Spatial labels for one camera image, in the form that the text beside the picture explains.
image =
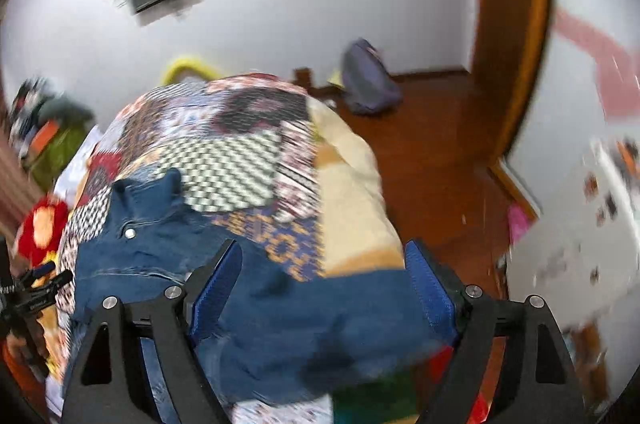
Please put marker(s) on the grey purple backpack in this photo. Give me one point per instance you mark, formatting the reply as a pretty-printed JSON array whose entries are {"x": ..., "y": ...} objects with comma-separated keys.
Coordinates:
[{"x": 370, "y": 79}]

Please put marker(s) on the pink wall decoration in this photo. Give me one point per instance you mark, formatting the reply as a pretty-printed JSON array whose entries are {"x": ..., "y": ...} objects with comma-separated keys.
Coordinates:
[{"x": 610, "y": 74}]

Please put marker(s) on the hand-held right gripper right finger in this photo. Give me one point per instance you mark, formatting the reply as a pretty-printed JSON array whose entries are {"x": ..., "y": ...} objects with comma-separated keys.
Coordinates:
[{"x": 430, "y": 289}]

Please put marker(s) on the yellow curved object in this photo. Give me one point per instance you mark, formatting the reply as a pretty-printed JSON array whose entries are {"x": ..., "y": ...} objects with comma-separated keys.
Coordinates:
[{"x": 182, "y": 64}]

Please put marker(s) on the red and green cloth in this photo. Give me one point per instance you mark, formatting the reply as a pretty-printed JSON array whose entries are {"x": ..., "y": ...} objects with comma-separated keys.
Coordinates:
[{"x": 370, "y": 396}]

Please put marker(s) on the cream tan blanket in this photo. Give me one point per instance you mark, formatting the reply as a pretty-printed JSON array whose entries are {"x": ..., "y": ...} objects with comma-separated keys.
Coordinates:
[{"x": 350, "y": 194}]

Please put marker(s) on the white cloth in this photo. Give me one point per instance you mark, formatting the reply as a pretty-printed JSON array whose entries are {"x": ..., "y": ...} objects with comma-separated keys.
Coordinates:
[{"x": 75, "y": 169}]

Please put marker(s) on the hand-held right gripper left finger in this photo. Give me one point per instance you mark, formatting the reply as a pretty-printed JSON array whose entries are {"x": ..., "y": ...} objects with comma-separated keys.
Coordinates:
[{"x": 215, "y": 294}]

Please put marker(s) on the pink object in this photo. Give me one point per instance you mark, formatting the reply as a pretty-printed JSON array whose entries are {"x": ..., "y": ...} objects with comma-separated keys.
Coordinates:
[{"x": 517, "y": 224}]

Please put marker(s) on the red plush toy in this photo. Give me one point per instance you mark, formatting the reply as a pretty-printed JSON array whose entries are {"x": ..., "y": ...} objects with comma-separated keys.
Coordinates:
[{"x": 35, "y": 249}]

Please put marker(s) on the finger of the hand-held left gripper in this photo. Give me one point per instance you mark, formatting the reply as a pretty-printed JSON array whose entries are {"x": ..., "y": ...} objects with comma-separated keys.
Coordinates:
[
  {"x": 50, "y": 286},
  {"x": 44, "y": 269}
]

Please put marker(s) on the white cabinet with stickers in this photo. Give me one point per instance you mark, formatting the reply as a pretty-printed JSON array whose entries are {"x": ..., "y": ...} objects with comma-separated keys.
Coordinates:
[{"x": 575, "y": 244}]

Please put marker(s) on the blue denim jeans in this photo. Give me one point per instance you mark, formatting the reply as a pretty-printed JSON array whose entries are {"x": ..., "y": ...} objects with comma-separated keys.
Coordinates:
[{"x": 280, "y": 329}]

